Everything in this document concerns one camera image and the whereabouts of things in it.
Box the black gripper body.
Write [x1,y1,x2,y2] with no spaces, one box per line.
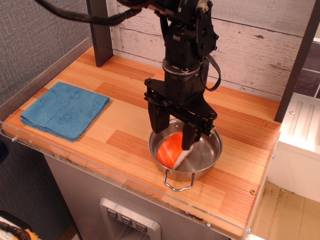
[144,59,217,136]

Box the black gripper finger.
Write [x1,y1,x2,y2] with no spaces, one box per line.
[182,123,200,151]
[148,98,170,134]

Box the orange salmon sushi toy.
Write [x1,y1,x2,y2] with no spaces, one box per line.
[156,131,194,170]

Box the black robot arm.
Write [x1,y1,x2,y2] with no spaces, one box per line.
[121,0,219,150]

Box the stainless steel pot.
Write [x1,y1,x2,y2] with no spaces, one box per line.
[148,118,223,192]

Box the blue folded cloth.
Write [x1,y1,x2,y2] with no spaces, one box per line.
[20,82,110,142]

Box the silver dispenser panel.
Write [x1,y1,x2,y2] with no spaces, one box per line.
[99,197,162,240]

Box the clear acrylic edge guard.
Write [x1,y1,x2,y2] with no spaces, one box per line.
[1,123,251,240]

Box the yellow object bottom left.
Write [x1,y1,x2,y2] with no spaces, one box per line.
[26,229,39,240]

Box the dark left vertical post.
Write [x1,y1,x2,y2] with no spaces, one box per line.
[86,0,114,67]

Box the dark vertical post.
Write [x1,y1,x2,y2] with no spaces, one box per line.
[86,0,114,67]
[274,0,320,123]

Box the black braided cable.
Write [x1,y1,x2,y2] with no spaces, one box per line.
[34,0,142,27]

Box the dark right vertical post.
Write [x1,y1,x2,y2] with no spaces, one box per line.
[274,0,320,123]

